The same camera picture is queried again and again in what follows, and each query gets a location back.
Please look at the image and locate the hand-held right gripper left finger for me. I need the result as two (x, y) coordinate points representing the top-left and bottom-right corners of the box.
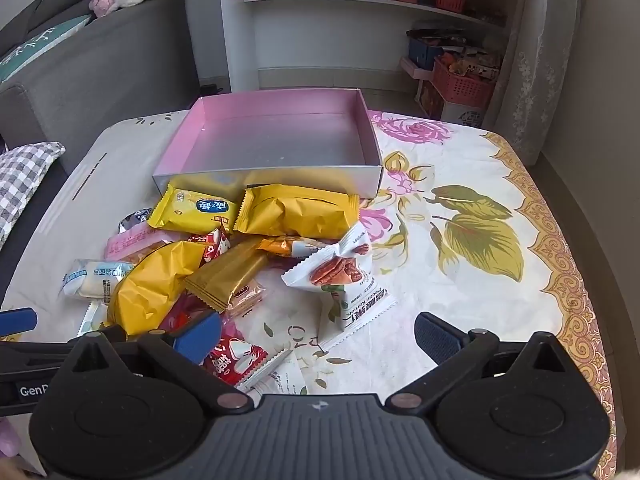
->
(62, 312), (256, 413)

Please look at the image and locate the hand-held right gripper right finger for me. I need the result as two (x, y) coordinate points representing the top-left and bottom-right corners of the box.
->
(382, 311), (576, 413)

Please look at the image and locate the red glossy packet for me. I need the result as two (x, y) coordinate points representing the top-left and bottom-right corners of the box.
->
(159, 292), (222, 333)

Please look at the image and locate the white green snack packet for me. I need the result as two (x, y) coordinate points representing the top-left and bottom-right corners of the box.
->
(76, 301), (110, 337)

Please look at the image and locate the red strawberry snack packet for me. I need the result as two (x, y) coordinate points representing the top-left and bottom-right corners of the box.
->
(201, 316), (292, 392)

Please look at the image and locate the yellow cake packet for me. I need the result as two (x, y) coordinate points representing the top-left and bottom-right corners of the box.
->
(106, 240), (207, 337)
(234, 183), (361, 239)

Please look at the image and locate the white light-blue snack packet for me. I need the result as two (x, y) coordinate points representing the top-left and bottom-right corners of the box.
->
(61, 258), (135, 307)

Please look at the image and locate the clear biscuit packet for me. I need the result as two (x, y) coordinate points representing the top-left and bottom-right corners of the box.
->
(221, 281), (267, 320)

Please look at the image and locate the gold snack packet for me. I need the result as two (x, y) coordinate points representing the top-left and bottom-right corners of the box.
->
(184, 238), (271, 314)

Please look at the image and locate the pink snack packet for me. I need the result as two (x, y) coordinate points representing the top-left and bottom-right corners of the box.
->
(103, 221), (170, 264)

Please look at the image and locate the white text-printed packet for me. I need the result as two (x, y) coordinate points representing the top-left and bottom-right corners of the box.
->
(239, 356), (309, 397)

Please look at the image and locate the silver snack packet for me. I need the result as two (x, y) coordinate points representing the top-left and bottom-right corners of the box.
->
(117, 208), (154, 234)

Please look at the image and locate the orange cracker packet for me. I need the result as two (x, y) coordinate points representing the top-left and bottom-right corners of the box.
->
(256, 235), (337, 261)

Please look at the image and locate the yellow blue-label snack packet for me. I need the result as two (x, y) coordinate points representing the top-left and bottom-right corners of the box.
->
(151, 183), (237, 236)

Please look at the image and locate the pink cardboard box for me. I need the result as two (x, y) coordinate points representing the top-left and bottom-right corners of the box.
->
(152, 88), (386, 200)

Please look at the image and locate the floral tablecloth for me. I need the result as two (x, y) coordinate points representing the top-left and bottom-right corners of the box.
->
(0, 110), (618, 480)

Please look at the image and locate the checked grey cushion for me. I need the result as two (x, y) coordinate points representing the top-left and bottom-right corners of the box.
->
(0, 141), (67, 251)

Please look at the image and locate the white printed storage box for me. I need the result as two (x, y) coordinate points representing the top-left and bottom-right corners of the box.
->
(417, 80), (488, 128)

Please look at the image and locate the large pink basket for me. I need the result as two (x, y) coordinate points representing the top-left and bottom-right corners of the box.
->
(431, 57), (496, 108)

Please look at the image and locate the grey sofa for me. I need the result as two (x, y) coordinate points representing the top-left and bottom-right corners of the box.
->
(0, 0), (201, 306)

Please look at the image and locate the pink tray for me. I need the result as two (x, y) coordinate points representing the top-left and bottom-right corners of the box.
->
(400, 56), (434, 81)

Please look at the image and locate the printed cardboard box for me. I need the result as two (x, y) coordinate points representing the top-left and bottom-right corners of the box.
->
(452, 52), (502, 81)

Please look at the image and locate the teal cushion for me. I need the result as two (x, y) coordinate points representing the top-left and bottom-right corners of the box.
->
(0, 14), (93, 83)

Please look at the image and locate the blue storage box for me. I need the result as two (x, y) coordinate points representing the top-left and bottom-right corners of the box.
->
(407, 37), (446, 71)

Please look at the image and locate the lace curtain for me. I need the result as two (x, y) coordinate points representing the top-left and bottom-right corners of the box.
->
(482, 0), (583, 166)

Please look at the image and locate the white shelf unit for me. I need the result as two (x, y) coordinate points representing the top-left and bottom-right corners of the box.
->
(217, 0), (526, 96)

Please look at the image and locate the dark grey cushion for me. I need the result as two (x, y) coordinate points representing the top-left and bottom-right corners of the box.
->
(0, 0), (121, 56)

